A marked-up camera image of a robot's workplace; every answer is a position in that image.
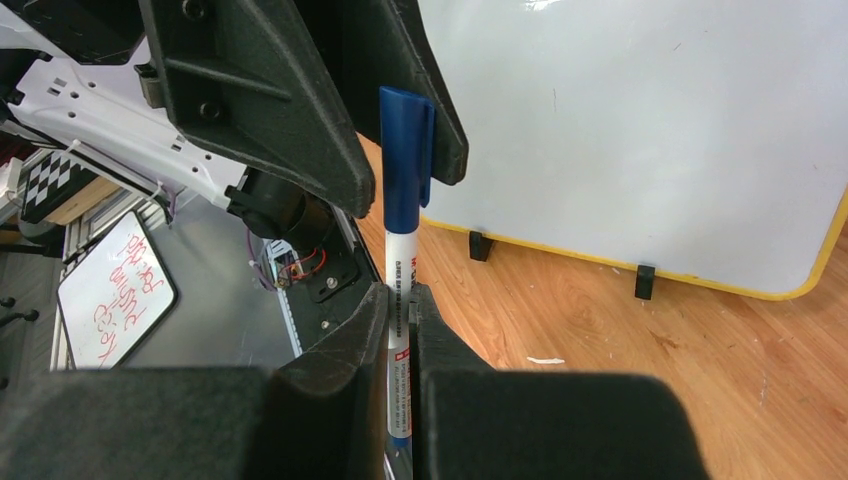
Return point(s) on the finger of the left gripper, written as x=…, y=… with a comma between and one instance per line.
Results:
x=367, y=44
x=244, y=80

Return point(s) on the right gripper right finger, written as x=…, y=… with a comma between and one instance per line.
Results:
x=472, y=421

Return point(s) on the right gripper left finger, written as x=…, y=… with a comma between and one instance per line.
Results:
x=322, y=416

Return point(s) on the white blue whiteboard marker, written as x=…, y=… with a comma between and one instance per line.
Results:
x=400, y=277

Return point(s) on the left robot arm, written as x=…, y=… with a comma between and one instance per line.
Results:
x=79, y=76

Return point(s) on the black framed whiteboard red writing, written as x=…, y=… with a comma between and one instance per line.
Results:
x=115, y=296

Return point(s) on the yellow framed whiteboard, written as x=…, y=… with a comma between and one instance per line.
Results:
x=705, y=139

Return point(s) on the checkerboard calibration pattern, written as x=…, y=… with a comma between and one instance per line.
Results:
x=50, y=188

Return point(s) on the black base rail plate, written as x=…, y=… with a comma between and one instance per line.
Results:
x=320, y=290

